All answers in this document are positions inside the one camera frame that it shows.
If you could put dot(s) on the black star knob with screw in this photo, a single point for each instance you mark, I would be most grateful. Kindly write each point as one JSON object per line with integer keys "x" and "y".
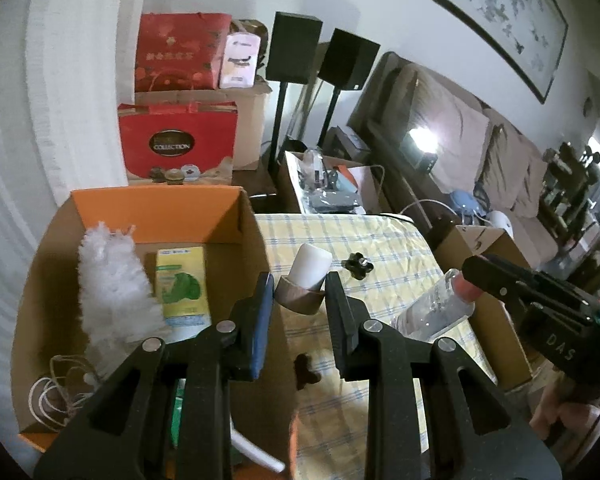
{"x": 358, "y": 266}

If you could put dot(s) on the white lamp with wooden base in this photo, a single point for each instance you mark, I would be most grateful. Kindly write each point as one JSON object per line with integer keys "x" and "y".
{"x": 307, "y": 265}

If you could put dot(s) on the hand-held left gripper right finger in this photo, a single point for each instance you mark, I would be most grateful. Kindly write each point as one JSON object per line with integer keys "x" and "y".
{"x": 337, "y": 325}

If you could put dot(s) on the dark brown star knob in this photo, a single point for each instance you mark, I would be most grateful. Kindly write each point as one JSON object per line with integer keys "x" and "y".
{"x": 305, "y": 367}

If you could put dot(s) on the black speaker stand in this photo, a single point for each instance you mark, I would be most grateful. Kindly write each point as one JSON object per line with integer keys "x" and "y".
{"x": 328, "y": 115}
{"x": 279, "y": 125}

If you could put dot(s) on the orange cardboard box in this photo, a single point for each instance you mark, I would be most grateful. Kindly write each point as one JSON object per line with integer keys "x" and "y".
{"x": 180, "y": 215}

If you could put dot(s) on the blue and white appliance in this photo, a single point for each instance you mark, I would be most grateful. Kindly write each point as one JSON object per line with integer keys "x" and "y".
{"x": 465, "y": 202}

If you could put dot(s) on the red gift box on top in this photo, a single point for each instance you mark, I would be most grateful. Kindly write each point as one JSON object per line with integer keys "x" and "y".
{"x": 180, "y": 55}

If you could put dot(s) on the bright lit device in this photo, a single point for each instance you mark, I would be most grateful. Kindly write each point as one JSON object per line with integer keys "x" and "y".
{"x": 420, "y": 142}

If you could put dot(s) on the open cardboard box with clutter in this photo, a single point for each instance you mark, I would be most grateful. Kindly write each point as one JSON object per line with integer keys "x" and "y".
{"x": 365, "y": 180}

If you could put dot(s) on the plain brown cardboard box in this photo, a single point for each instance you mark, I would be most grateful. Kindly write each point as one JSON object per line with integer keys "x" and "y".
{"x": 500, "y": 320}

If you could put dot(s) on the green packet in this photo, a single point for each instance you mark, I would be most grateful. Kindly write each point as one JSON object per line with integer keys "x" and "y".
{"x": 179, "y": 410}

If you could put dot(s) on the person's right hand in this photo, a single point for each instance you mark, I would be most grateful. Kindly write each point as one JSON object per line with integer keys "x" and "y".
{"x": 570, "y": 415}

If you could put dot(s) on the white printed box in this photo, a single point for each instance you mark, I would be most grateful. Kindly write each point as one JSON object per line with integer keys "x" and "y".
{"x": 237, "y": 60}

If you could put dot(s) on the large brown cardboard box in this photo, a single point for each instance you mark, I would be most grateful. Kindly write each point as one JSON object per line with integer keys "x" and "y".
{"x": 250, "y": 125}

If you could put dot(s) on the beige sofa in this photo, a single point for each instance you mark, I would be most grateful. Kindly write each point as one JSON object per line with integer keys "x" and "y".
{"x": 460, "y": 125}

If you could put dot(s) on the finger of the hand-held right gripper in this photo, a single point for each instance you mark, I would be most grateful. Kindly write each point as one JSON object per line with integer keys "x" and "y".
{"x": 520, "y": 267}
{"x": 490, "y": 277}

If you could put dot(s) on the yellow and green box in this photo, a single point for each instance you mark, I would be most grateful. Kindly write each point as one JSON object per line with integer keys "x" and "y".
{"x": 180, "y": 285}

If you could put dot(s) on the dark shelf with ornaments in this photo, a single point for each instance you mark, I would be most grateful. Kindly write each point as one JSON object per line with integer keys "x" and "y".
{"x": 575, "y": 180}

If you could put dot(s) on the black speaker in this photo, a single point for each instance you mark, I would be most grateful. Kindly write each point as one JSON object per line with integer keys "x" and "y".
{"x": 347, "y": 60}
{"x": 292, "y": 47}

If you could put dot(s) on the white round appliance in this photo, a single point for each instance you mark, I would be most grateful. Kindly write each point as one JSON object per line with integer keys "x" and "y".
{"x": 497, "y": 221}

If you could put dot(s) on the clear plastic bottle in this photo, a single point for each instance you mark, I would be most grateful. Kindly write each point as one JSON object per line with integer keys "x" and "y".
{"x": 430, "y": 310}

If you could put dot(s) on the framed ink painting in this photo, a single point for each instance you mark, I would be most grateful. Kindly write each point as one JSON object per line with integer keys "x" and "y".
{"x": 490, "y": 0}

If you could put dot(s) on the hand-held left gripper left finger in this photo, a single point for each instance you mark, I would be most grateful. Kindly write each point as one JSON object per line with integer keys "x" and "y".
{"x": 260, "y": 330}

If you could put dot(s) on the yellow checked tablecloth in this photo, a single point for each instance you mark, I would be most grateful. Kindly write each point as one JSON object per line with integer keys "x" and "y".
{"x": 380, "y": 240}

